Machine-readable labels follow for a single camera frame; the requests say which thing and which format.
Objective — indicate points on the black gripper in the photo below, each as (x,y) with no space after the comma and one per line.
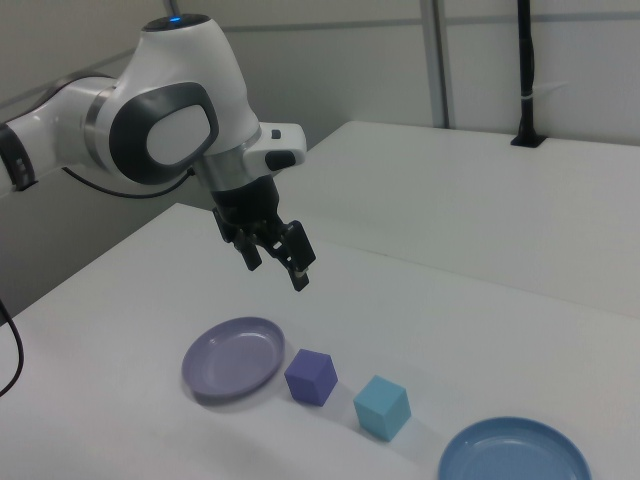
(245,205)

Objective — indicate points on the purple cube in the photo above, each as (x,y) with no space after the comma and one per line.
(310,380)

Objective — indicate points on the cyan cube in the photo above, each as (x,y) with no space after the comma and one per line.
(382,410)

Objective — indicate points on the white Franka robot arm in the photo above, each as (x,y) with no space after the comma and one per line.
(175,75)

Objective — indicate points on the purple plate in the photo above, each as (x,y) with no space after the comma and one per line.
(225,365)

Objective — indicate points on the white desk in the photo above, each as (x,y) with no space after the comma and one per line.
(450,200)

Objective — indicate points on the black pole with base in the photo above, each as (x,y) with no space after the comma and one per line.
(525,60)

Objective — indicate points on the blue plate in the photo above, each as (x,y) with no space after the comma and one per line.
(515,455)

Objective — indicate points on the white upright partition post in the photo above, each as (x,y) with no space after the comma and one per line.
(440,60)

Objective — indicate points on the grey slanted partition post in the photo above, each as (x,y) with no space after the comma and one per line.
(174,5)

